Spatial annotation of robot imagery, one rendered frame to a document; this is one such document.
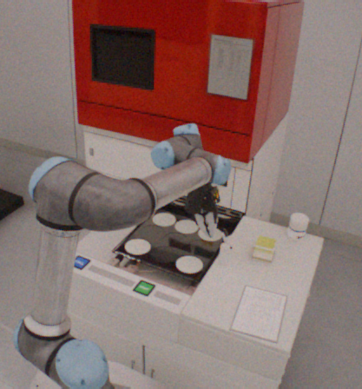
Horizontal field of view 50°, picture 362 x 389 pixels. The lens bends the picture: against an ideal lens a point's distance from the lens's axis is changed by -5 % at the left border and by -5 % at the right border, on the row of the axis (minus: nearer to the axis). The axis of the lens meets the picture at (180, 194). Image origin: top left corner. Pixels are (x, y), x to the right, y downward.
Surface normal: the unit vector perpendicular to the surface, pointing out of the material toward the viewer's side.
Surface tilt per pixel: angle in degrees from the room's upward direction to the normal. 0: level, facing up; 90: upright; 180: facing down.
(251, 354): 90
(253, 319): 0
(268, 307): 0
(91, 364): 10
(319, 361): 0
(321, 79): 90
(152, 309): 90
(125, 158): 90
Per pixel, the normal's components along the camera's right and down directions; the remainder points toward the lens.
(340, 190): -0.43, 0.44
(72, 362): 0.16, -0.77
